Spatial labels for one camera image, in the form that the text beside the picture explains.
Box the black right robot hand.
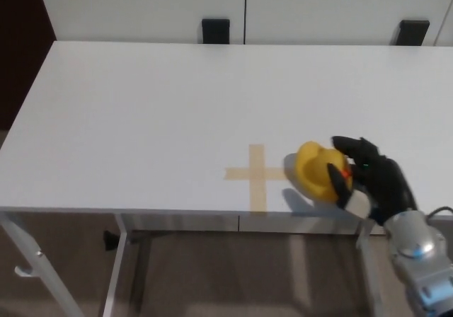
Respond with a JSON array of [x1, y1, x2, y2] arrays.
[[326, 135, 419, 226]]

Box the yellow rubber duck toy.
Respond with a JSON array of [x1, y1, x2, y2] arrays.
[[294, 140, 353, 203]]

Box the beige tape cross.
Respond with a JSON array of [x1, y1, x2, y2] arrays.
[[224, 144, 288, 213]]

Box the black floor object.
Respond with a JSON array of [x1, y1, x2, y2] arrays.
[[102, 230, 119, 251]]

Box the white cabinet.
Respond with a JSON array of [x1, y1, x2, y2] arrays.
[[34, 0, 453, 47]]

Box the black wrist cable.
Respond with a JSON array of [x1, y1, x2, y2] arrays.
[[426, 206, 453, 219]]

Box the black bracket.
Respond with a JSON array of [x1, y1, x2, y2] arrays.
[[201, 18, 231, 45], [391, 20, 430, 47]]

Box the white desk frame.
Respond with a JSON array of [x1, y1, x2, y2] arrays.
[[0, 207, 453, 317]]

